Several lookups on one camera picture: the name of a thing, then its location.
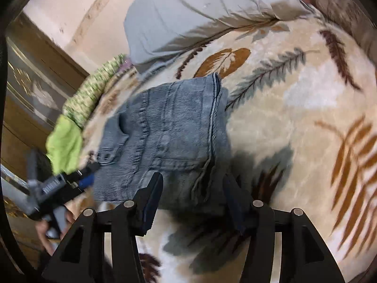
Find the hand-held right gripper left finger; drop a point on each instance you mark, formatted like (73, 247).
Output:
(150, 212)

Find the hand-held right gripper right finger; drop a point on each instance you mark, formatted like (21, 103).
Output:
(236, 209)

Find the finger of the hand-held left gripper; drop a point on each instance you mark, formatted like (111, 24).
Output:
(87, 180)
(85, 171)

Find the grey blue denim pants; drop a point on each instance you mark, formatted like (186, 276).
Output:
(170, 141)

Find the person's left hand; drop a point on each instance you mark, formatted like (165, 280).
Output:
(48, 241)

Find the green white patterned quilt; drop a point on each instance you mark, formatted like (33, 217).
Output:
(91, 94)

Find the brown wooden wardrobe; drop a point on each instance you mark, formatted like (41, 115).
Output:
(26, 100)

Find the beige leaf printed blanket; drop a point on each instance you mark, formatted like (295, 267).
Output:
(294, 118)

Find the purple cloth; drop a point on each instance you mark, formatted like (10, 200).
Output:
(126, 64)

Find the grey pillow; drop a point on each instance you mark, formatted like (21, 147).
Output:
(200, 14)

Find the brown headboard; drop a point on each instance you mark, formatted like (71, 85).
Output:
(344, 8)

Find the grey metal frame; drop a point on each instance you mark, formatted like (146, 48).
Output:
(13, 182)

